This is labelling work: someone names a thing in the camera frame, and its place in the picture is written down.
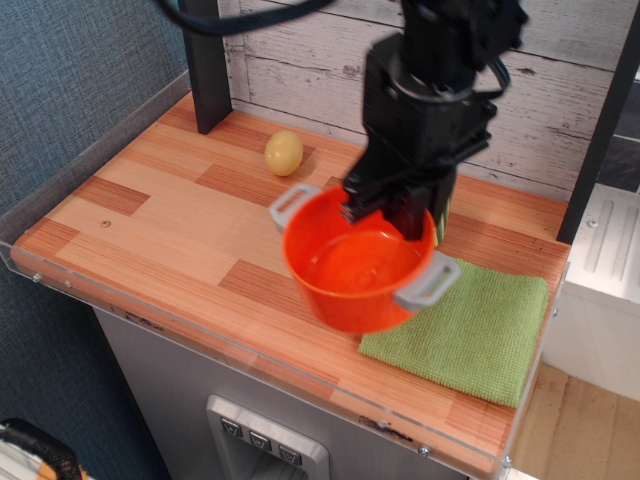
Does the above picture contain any dark grey right post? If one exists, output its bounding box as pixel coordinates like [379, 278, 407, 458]
[556, 6, 639, 245]

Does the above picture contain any green towel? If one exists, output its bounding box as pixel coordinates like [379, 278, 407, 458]
[359, 260, 549, 408]

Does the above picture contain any grey toy fridge cabinet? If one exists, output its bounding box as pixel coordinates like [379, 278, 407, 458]
[96, 309, 464, 479]

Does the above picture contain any red pot with grey handles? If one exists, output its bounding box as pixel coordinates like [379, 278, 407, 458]
[269, 183, 461, 334]

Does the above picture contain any yellow toy potato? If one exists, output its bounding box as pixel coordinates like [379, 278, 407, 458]
[264, 131, 304, 177]

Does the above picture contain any toy food can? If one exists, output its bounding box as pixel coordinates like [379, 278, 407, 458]
[432, 173, 456, 246]

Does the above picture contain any silver dispenser panel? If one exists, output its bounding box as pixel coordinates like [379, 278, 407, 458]
[206, 395, 330, 479]

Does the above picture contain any dark grey post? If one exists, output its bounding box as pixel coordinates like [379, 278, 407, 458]
[177, 0, 234, 135]
[556, 6, 639, 245]

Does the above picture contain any clear acrylic edge guard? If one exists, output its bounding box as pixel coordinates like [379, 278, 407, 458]
[0, 69, 571, 480]

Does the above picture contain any black cable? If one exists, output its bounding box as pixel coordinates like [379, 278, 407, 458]
[154, 0, 512, 101]

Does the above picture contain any black and orange object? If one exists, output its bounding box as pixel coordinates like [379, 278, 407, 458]
[1, 418, 90, 480]

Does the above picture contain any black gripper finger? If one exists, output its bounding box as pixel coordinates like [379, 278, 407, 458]
[387, 185, 433, 241]
[341, 187, 387, 224]

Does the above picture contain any white toy sink unit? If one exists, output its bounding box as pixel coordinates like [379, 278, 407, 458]
[543, 185, 639, 400]

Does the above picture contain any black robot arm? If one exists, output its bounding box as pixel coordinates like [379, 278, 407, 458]
[342, 1, 528, 241]

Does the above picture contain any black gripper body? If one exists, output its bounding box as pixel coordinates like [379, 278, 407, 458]
[343, 33, 498, 198]

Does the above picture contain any dark grey left post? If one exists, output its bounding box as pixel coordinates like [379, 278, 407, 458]
[177, 0, 234, 135]

